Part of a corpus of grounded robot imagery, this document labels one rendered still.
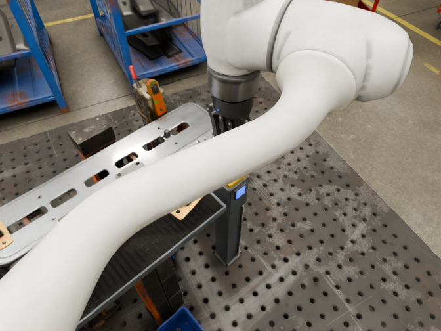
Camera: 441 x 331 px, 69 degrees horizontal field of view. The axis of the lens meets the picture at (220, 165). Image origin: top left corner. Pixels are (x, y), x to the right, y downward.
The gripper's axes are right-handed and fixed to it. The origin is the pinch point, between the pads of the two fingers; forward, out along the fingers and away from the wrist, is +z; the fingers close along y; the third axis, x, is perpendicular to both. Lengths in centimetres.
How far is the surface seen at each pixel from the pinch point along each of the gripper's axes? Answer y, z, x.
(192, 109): 37.9, 18.9, -18.3
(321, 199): -9, 49, -42
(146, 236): -0.8, 2.9, 24.0
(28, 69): 251, 103, -6
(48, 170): 77, 49, 30
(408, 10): 97, 119, -388
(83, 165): 41, 19, 22
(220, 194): -0.2, 9.3, 3.5
